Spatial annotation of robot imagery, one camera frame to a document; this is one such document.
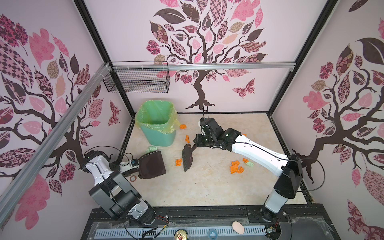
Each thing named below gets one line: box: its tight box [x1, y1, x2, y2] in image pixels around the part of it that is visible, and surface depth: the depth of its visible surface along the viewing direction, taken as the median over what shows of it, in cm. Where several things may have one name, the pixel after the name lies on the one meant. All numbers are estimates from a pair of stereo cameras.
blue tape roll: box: [208, 228, 218, 240], surface depth 71 cm
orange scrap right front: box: [230, 158, 254, 174], surface depth 91 cm
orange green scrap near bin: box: [175, 158, 183, 167], surface depth 94 cm
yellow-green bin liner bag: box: [135, 100, 181, 135], surface depth 91 cm
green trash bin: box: [137, 100, 177, 147], surface depth 94 cm
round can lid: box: [173, 228, 188, 240], surface depth 61 cm
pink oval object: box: [232, 221, 245, 235], surface depth 71 cm
